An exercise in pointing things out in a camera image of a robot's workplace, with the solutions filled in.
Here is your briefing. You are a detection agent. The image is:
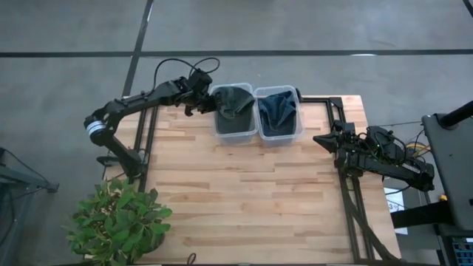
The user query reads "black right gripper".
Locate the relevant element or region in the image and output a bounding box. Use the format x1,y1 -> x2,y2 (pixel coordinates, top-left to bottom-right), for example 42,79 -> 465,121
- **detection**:
313,132 -> 365,169

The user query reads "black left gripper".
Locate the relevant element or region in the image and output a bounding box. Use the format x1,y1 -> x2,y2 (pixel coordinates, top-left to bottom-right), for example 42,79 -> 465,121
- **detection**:
177,76 -> 220,117

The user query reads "clear plastic bin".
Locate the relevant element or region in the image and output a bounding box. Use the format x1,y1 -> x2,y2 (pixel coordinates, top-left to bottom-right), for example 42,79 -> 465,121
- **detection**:
208,82 -> 259,146
253,84 -> 304,148

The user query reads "white paper sheet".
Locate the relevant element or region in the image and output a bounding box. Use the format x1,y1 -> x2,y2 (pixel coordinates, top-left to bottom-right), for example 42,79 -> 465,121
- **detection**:
383,187 -> 409,236

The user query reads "black support beam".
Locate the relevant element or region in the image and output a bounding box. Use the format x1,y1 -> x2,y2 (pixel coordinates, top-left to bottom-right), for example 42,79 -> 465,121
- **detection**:
390,201 -> 455,229

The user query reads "grey equipment cart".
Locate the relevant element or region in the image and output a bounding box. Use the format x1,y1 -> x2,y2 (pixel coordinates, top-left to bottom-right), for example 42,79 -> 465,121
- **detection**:
422,112 -> 473,232

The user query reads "black round pole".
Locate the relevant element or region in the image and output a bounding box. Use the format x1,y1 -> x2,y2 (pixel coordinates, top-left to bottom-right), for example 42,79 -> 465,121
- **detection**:
438,100 -> 473,129

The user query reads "green leafy plant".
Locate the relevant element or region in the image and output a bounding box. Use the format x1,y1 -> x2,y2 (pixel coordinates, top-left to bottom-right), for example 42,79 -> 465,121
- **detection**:
64,176 -> 174,266

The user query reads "blue lit panel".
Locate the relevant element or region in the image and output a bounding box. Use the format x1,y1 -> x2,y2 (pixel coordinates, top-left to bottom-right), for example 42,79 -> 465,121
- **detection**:
451,236 -> 473,266

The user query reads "grey stand base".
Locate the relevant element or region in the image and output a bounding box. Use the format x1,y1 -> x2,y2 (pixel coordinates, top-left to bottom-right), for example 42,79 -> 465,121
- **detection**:
0,146 -> 59,194

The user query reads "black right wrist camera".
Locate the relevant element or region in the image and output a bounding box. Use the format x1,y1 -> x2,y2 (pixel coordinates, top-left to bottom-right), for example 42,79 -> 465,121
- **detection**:
332,120 -> 356,137

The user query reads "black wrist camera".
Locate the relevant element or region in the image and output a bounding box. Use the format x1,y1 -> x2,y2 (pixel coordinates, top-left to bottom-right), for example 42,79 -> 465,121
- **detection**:
188,69 -> 214,89
332,120 -> 356,137

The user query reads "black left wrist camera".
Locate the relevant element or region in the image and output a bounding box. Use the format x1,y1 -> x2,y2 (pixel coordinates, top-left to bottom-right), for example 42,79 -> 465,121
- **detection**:
188,69 -> 214,89

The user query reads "black aluminium frame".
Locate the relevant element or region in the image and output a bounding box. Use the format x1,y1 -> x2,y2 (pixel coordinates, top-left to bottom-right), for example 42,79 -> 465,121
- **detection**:
133,95 -> 398,266

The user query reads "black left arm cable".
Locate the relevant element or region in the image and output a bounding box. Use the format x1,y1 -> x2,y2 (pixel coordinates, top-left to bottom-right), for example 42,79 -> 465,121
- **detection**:
153,57 -> 221,93

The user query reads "yellow cable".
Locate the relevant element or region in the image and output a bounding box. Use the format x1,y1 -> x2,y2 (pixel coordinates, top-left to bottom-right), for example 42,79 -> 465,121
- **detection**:
404,143 -> 432,178

